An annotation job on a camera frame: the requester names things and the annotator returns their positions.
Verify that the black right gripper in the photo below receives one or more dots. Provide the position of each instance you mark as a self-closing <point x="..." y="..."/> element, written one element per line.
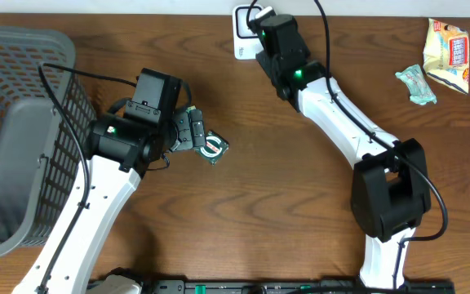
<point x="263" y="59"/>

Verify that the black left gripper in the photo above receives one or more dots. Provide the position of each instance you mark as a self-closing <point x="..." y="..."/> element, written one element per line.
<point x="192" y="122"/>

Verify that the dark green round-label packet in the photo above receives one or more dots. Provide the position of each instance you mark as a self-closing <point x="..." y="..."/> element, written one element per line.
<point x="214" y="149"/>

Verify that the teal snack packet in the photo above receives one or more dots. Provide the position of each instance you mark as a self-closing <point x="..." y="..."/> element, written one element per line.
<point x="420" y="91"/>

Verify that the yellow snack bag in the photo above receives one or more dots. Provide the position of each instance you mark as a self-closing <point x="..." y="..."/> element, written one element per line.
<point x="446" y="55"/>

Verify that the teal small snack box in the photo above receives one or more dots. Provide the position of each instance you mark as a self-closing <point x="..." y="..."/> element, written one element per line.
<point x="191" y="109"/>

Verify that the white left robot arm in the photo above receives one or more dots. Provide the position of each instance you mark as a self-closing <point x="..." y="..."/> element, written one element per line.
<point x="119" y="154"/>

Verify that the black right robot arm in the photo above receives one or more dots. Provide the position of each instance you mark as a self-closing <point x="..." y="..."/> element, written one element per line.
<point x="390" y="191"/>

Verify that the white barcode scanner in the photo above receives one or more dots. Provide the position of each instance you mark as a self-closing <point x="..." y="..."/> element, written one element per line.
<point x="246" y="44"/>

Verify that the grey plastic mesh basket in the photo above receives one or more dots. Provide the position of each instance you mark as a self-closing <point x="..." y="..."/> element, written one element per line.
<point x="44" y="111"/>

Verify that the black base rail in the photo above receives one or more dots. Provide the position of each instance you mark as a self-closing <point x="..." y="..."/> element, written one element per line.
<point x="280" y="286"/>

